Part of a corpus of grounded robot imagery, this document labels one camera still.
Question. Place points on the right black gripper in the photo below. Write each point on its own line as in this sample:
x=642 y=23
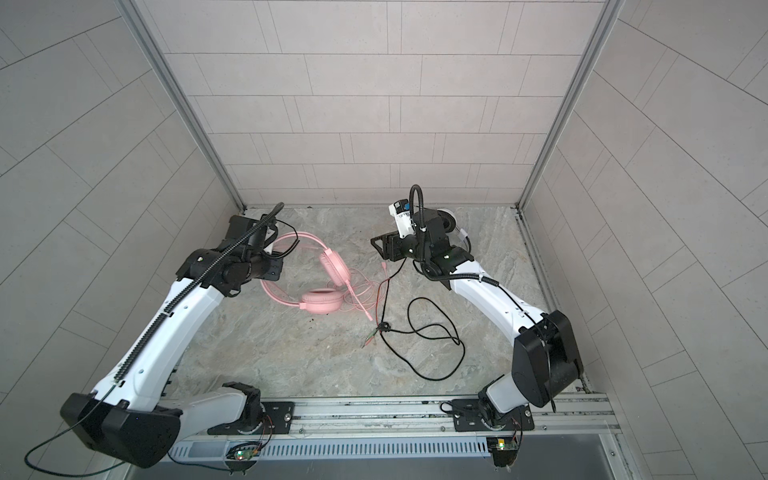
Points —
x=391 y=238

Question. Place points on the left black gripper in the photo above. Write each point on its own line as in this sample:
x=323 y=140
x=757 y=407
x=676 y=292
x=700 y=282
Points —
x=277 y=264

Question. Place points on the pink headphones with cable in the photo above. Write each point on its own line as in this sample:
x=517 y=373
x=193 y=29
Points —
x=345 y=286

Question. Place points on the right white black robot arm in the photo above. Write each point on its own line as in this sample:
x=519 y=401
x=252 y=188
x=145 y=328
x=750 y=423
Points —
x=546 y=357

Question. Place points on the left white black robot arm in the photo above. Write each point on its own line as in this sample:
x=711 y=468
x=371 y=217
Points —
x=123 y=416

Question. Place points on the left green circuit board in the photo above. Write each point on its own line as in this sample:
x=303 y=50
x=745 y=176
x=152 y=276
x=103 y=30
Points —
x=244 y=452

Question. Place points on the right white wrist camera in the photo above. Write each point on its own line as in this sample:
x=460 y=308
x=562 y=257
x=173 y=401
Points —
x=401 y=211

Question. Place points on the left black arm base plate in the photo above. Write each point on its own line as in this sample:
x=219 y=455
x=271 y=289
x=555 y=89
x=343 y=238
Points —
x=275 y=418

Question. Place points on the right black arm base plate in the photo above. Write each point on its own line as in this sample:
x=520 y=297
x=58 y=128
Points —
x=469 y=415

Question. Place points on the white vented cable duct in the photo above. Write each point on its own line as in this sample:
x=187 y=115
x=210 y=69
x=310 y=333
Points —
x=338 y=448

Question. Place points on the aluminium mounting rail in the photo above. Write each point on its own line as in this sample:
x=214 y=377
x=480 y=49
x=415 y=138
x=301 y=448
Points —
x=420 y=416

